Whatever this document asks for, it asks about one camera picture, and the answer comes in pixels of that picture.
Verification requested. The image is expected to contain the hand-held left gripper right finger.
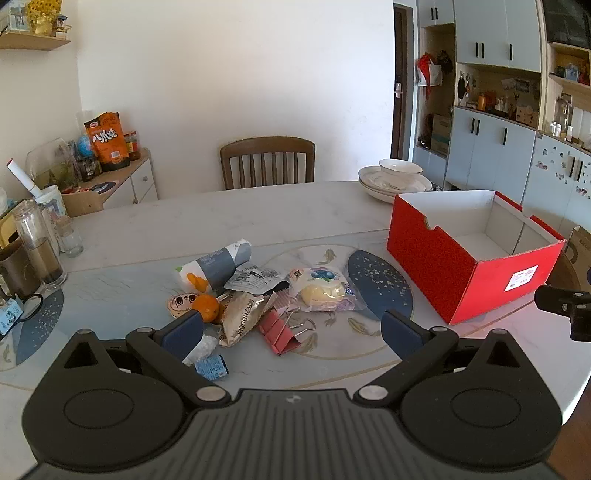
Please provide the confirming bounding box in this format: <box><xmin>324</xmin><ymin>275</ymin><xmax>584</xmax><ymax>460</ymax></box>
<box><xmin>355</xmin><ymin>310</ymin><xmax>536</xmax><ymax>409</ymax></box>

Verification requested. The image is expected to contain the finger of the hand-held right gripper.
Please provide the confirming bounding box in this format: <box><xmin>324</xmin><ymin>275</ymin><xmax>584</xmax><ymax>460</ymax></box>
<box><xmin>536</xmin><ymin>285</ymin><xmax>591</xmax><ymax>342</ymax></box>

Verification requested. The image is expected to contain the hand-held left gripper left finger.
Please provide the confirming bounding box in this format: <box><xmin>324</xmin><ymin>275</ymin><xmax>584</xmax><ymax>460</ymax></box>
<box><xmin>55</xmin><ymin>310</ymin><xmax>232</xmax><ymax>409</ymax></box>

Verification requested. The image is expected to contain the white plastic wrap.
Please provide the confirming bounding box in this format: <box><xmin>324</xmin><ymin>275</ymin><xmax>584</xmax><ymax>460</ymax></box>
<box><xmin>182</xmin><ymin>333</ymin><xmax>219</xmax><ymax>366</ymax></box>

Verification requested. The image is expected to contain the orange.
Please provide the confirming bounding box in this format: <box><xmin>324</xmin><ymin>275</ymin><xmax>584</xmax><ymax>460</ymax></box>
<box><xmin>191</xmin><ymin>294</ymin><xmax>219</xmax><ymax>323</ymax></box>

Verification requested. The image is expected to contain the blue label dark bottle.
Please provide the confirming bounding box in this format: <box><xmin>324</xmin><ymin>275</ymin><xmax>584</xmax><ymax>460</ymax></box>
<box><xmin>194</xmin><ymin>354</ymin><xmax>230</xmax><ymax>382</ymax></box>

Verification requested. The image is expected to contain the red cardboard box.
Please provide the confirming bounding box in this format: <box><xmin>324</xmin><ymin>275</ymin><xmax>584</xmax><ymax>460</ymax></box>
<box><xmin>386</xmin><ymin>190</ymin><xmax>567</xmax><ymax>326</ymax></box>

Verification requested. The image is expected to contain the silver printed wrapper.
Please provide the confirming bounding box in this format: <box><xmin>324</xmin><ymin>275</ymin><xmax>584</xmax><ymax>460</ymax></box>
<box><xmin>229</xmin><ymin>261</ymin><xmax>286</xmax><ymax>296</ymax></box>

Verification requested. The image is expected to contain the clear bread packet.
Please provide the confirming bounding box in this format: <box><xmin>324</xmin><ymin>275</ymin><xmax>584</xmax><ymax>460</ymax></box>
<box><xmin>286</xmin><ymin>267</ymin><xmax>365</xmax><ymax>313</ymax></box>

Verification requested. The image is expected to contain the brown printed cardboard box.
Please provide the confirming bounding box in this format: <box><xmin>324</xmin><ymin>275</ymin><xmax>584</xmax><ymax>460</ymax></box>
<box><xmin>566</xmin><ymin>226</ymin><xmax>591</xmax><ymax>278</ymax></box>

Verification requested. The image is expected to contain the brown snack packet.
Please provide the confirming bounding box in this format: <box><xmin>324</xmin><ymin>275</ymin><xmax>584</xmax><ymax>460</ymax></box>
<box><xmin>218</xmin><ymin>292</ymin><xmax>278</xmax><ymax>348</ymax></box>

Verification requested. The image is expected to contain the grey snack packet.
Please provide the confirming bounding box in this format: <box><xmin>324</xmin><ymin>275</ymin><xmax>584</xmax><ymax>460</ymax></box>
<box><xmin>174</xmin><ymin>239</ymin><xmax>253</xmax><ymax>293</ymax></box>

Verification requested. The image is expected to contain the pink binder clip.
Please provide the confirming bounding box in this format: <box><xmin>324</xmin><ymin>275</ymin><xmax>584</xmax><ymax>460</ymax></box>
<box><xmin>271</xmin><ymin>330</ymin><xmax>317</xmax><ymax>357</ymax></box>
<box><xmin>257</xmin><ymin>308</ymin><xmax>291</xmax><ymax>344</ymax></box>

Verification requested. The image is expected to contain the white gold-rimmed plate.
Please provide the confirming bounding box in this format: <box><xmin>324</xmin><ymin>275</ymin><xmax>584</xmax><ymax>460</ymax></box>
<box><xmin>360</xmin><ymin>182</ymin><xmax>429</xmax><ymax>204</ymax></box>

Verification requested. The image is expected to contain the small clear glass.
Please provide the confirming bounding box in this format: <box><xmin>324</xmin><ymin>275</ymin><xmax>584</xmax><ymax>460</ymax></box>
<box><xmin>55</xmin><ymin>217</ymin><xmax>85</xmax><ymax>258</ymax></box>

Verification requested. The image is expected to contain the white side cabinet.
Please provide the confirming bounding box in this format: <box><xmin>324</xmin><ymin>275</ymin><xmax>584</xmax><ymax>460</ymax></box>
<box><xmin>60</xmin><ymin>148</ymin><xmax>158</xmax><ymax>217</ymax></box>

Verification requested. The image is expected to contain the stack of white dishes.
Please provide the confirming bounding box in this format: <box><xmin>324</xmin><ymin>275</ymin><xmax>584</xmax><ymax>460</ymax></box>
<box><xmin>358</xmin><ymin>166</ymin><xmax>434</xmax><ymax>193</ymax></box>

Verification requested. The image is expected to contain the tall glass bottle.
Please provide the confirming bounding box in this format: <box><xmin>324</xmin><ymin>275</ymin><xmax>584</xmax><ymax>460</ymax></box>
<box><xmin>13</xmin><ymin>199</ymin><xmax>68</xmax><ymax>289</ymax></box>

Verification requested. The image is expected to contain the white gold-rimmed bowl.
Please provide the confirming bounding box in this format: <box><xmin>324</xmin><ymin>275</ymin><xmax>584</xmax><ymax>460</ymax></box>
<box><xmin>379</xmin><ymin>158</ymin><xmax>423</xmax><ymax>191</ymax></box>

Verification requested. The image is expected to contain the dark brown mug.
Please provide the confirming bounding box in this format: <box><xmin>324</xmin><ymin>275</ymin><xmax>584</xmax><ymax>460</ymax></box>
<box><xmin>0</xmin><ymin>240</ymin><xmax>42</xmax><ymax>301</ymax></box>

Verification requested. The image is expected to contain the white printed cup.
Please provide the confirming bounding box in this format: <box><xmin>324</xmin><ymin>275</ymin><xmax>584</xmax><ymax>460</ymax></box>
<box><xmin>34</xmin><ymin>185</ymin><xmax>66</xmax><ymax>223</ymax></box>

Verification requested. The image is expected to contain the orange snack bag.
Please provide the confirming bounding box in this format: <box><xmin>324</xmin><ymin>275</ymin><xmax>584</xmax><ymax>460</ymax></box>
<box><xmin>84</xmin><ymin>112</ymin><xmax>131</xmax><ymax>172</ymax></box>

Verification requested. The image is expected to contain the wooden chair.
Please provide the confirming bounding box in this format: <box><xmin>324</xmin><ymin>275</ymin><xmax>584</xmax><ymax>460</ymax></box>
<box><xmin>220</xmin><ymin>137</ymin><xmax>317</xmax><ymax>190</ymax></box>

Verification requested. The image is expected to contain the cardboard box in cabinet niche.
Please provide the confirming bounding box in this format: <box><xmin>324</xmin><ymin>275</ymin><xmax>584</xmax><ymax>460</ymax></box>
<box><xmin>431</xmin><ymin>114</ymin><xmax>453</xmax><ymax>155</ymax></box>

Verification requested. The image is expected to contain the clear plastic container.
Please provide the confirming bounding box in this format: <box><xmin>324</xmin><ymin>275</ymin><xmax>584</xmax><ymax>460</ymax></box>
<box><xmin>25</xmin><ymin>137</ymin><xmax>80</xmax><ymax>192</ymax></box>

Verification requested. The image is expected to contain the white marker pen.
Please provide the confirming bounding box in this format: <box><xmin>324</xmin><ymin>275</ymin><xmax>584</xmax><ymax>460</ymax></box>
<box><xmin>6</xmin><ymin>158</ymin><xmax>42</xmax><ymax>198</ymax></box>

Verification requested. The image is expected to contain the dark wooden door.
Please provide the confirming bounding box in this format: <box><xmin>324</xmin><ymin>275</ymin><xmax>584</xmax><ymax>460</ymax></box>
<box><xmin>392</xmin><ymin>4</ymin><xmax>416</xmax><ymax>162</ymax></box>

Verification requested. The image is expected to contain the red hanging bag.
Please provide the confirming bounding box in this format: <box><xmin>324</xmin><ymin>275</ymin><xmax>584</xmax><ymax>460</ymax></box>
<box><xmin>417</xmin><ymin>53</ymin><xmax>445</xmax><ymax>89</ymax></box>

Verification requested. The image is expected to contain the yellow flower decoration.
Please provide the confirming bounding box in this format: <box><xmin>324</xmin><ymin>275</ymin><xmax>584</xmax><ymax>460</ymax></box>
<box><xmin>28</xmin><ymin>0</ymin><xmax>64</xmax><ymax>35</ymax></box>

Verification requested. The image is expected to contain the grey wall cabinet unit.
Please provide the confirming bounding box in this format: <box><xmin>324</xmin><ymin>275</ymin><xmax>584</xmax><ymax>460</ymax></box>
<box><xmin>413</xmin><ymin>0</ymin><xmax>591</xmax><ymax>241</ymax></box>

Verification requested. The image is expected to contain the wooden wall shelf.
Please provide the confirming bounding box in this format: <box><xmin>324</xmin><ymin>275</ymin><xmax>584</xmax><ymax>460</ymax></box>
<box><xmin>0</xmin><ymin>32</ymin><xmax>71</xmax><ymax>51</ymax></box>

